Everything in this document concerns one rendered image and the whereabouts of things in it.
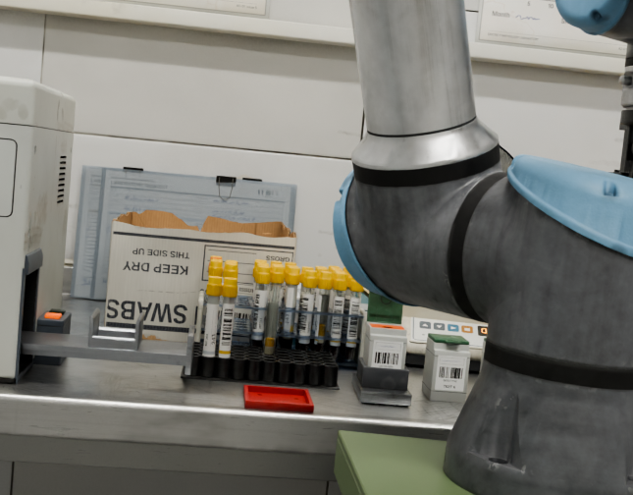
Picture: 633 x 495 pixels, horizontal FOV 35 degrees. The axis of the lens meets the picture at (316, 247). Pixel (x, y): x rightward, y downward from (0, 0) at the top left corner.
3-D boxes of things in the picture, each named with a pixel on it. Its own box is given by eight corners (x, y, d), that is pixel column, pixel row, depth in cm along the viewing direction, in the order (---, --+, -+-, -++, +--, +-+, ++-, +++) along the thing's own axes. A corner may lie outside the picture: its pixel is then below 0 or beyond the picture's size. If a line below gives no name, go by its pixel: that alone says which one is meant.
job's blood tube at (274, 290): (261, 372, 113) (269, 286, 112) (260, 370, 114) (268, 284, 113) (273, 373, 113) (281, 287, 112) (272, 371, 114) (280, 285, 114)
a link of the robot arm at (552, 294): (594, 373, 63) (627, 159, 62) (434, 330, 72) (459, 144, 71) (687, 366, 71) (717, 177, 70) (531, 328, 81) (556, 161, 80)
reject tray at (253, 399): (244, 408, 98) (245, 400, 98) (242, 392, 105) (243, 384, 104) (313, 412, 98) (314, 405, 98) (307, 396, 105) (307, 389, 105)
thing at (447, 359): (429, 400, 109) (436, 340, 108) (421, 390, 114) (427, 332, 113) (465, 403, 109) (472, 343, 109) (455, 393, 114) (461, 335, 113)
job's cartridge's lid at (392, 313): (370, 280, 110) (369, 280, 111) (366, 322, 110) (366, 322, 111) (404, 283, 111) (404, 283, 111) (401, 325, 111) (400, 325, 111)
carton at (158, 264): (98, 336, 128) (107, 218, 126) (120, 303, 156) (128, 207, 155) (290, 351, 130) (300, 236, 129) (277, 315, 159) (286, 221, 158)
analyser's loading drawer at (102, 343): (-17, 359, 99) (-14, 308, 99) (-3, 347, 106) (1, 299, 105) (190, 374, 101) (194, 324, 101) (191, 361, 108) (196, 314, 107)
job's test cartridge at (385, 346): (365, 386, 106) (371, 328, 106) (360, 377, 111) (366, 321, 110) (402, 389, 107) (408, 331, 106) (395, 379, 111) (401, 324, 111)
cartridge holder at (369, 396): (359, 404, 104) (363, 369, 104) (351, 384, 113) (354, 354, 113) (410, 408, 105) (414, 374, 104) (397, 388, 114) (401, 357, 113)
